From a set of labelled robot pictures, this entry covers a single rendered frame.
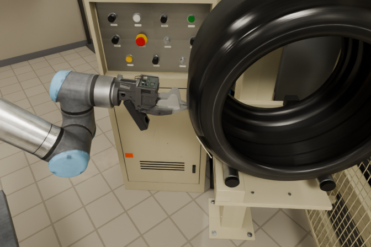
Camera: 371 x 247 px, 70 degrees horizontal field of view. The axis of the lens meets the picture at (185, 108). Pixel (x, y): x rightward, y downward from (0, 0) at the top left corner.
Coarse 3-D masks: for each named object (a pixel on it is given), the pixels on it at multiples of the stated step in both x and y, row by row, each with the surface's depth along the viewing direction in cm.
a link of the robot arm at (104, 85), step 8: (96, 80) 70; (104, 80) 71; (112, 80) 71; (96, 88) 70; (104, 88) 70; (112, 88) 71; (96, 96) 70; (104, 96) 70; (96, 104) 72; (104, 104) 71; (112, 104) 74
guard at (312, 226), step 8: (368, 160) 89; (352, 168) 98; (368, 184) 89; (344, 192) 102; (360, 192) 93; (352, 200) 97; (336, 208) 108; (368, 208) 88; (320, 216) 122; (344, 216) 102; (312, 224) 130; (320, 224) 122; (312, 232) 127; (352, 232) 97
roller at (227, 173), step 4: (224, 164) 83; (224, 168) 82; (228, 168) 81; (232, 168) 81; (224, 172) 81; (228, 172) 80; (232, 172) 79; (236, 172) 80; (224, 176) 80; (228, 176) 79; (232, 176) 78; (236, 176) 78; (224, 180) 80; (228, 180) 78; (232, 180) 78; (236, 180) 78; (228, 184) 79; (232, 184) 79; (236, 184) 79
